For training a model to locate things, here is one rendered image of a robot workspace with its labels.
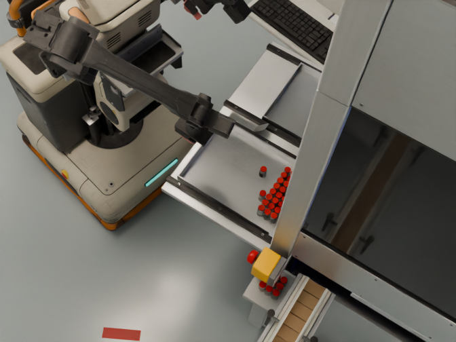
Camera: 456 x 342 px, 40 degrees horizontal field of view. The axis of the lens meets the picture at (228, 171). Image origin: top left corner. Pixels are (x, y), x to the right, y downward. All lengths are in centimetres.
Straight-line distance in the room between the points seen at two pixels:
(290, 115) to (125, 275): 113
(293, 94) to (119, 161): 90
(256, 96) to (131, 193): 79
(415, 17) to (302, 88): 135
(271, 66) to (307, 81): 14
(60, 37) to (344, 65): 67
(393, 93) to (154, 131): 189
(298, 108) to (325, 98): 106
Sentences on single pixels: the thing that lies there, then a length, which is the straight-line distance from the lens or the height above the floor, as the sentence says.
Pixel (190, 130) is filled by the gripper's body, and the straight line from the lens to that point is 171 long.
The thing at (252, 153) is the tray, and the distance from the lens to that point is 204.
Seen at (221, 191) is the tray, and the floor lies 88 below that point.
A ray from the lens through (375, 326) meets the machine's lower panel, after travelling 191.
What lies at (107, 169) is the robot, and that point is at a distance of 270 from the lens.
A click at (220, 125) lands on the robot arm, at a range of 163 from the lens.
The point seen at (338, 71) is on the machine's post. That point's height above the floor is 188.
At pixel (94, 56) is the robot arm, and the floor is 155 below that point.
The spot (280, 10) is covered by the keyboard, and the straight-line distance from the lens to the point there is 245.
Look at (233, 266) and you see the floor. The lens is 281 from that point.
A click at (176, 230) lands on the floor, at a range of 286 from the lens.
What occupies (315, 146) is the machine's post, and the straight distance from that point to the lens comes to 121.
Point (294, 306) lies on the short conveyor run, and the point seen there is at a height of 93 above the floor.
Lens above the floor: 268
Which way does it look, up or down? 64 degrees down
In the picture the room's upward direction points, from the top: 5 degrees clockwise
